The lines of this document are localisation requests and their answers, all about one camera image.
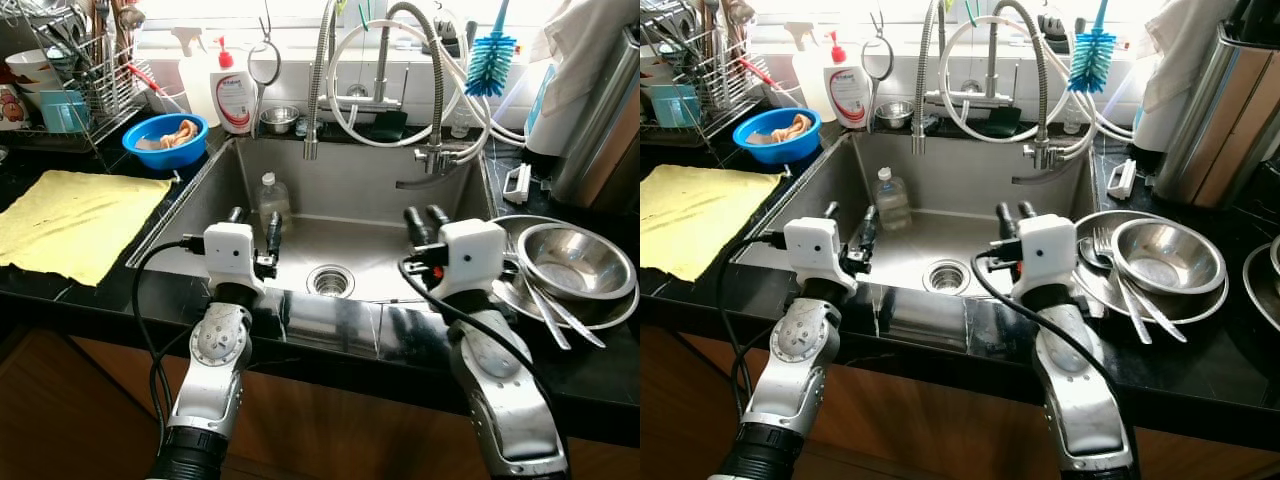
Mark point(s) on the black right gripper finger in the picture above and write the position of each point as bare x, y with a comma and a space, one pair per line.
439, 215
1006, 223
1027, 211
416, 227

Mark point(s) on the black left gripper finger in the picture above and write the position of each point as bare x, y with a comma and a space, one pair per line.
831, 209
237, 214
274, 233
870, 228

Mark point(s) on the steel fork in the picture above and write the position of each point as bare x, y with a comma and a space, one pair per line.
548, 322
1128, 300

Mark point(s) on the steel mixing bowl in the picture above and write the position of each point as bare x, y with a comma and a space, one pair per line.
565, 262
1168, 258

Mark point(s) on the steel spoon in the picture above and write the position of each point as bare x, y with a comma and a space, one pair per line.
1165, 325
585, 330

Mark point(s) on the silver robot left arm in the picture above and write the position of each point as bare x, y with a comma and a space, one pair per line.
218, 345
805, 345

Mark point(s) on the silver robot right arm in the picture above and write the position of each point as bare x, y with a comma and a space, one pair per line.
1078, 400
505, 400

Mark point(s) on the clear plastic bottle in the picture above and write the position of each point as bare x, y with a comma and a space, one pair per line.
893, 203
273, 205

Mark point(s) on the stainless steel sink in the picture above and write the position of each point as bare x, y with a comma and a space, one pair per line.
350, 200
960, 195

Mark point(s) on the steel sink drain strainer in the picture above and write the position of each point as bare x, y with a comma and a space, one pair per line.
946, 277
331, 281

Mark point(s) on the blue plastic bowl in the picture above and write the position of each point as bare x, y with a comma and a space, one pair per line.
775, 152
165, 157

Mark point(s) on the beige orange rag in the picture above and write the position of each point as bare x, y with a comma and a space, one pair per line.
175, 133
788, 128

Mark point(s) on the black sponge holder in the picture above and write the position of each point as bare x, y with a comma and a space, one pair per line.
1005, 121
391, 126

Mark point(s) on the small steel bowl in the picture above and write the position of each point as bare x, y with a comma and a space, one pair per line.
893, 115
279, 120

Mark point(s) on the white red pump soap bottle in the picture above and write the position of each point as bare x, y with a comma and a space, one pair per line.
233, 100
847, 95

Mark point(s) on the white spray bottle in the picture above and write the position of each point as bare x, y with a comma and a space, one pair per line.
808, 80
195, 85

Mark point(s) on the yellow cleaning cloth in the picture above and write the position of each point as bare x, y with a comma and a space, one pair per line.
700, 220
75, 225

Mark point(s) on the steel gooseneck faucet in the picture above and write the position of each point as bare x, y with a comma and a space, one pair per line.
1042, 80
437, 80

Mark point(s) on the white plastic jug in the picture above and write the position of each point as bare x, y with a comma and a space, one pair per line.
1152, 120
545, 125

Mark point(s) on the blue bottle brush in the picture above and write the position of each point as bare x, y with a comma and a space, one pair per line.
490, 62
1092, 58

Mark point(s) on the steel brown canister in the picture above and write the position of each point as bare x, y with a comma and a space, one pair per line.
600, 140
1215, 130

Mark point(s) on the large steel plate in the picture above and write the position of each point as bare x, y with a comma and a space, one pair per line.
1195, 305
600, 312

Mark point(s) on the brown wooden cabinet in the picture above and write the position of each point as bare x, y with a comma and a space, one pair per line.
330, 440
930, 440

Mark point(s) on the teal plastic cup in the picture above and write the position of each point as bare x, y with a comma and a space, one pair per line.
675, 107
65, 112

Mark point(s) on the white hanging cloth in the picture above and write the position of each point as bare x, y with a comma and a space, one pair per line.
1190, 45
580, 50

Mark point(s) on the white ceramic bowl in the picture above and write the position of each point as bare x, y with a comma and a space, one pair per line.
655, 68
30, 70

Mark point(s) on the patterned ceramic mug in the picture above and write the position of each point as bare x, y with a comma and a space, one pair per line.
12, 108

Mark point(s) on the steel plate with raised rim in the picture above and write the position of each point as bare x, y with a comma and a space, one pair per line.
1265, 290

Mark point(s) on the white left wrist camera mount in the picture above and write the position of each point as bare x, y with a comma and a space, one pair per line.
812, 248
230, 255

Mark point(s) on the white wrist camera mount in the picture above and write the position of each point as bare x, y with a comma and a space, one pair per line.
230, 255
1048, 252
470, 252
812, 248

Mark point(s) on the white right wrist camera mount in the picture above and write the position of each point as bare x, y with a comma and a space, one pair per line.
470, 252
1048, 252

